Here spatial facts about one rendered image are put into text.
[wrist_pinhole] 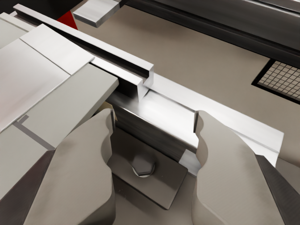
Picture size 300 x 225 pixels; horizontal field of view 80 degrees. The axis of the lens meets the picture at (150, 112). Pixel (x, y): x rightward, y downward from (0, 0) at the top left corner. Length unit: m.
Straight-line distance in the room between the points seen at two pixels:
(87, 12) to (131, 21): 1.77
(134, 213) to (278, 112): 1.42
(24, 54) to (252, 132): 0.24
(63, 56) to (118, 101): 0.07
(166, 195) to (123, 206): 0.06
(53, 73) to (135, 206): 0.18
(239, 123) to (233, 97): 1.30
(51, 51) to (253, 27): 0.31
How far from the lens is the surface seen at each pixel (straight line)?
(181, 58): 1.64
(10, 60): 0.23
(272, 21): 0.37
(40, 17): 0.27
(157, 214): 0.26
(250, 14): 0.37
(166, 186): 0.23
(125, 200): 0.26
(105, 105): 0.21
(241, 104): 1.48
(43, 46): 0.23
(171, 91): 0.20
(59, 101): 0.18
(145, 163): 0.22
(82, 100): 0.17
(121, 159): 0.24
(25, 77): 0.21
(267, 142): 0.20
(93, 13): 0.25
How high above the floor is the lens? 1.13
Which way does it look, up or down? 61 degrees down
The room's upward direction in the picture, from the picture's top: 1 degrees counter-clockwise
